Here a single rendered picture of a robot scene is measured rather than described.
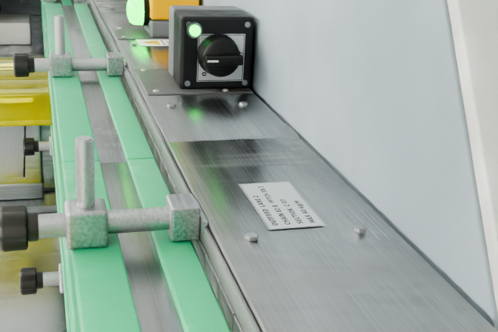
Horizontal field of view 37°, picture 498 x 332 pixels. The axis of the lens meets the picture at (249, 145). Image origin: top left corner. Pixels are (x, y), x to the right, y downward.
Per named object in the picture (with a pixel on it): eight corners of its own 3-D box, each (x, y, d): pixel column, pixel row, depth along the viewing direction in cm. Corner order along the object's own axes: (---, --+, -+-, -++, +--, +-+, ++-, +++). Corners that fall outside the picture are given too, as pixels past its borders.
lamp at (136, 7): (144, 22, 112) (124, 22, 111) (145, -8, 111) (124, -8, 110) (149, 28, 108) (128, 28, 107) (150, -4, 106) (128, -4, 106)
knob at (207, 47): (236, 74, 82) (244, 81, 79) (196, 75, 81) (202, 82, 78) (238, 33, 81) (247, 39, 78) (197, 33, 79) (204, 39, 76)
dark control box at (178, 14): (236, 72, 91) (167, 72, 88) (239, 5, 88) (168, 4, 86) (255, 89, 83) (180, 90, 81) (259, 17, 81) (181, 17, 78)
